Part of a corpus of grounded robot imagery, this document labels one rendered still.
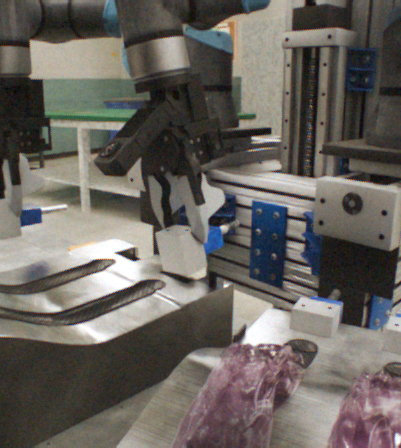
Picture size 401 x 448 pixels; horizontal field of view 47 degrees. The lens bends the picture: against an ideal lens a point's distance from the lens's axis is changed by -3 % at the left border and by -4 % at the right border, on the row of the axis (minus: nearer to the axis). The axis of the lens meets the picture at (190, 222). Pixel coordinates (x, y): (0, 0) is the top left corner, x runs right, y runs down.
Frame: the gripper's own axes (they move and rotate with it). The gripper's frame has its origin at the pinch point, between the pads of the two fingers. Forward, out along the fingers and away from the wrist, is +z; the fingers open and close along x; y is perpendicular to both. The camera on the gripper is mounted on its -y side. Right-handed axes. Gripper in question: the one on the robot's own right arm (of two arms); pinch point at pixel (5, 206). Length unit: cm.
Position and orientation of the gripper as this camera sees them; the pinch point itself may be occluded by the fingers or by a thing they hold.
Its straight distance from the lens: 80.7
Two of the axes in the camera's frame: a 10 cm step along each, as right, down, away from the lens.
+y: 7.3, -1.9, 6.6
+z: 0.0, 9.6, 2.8
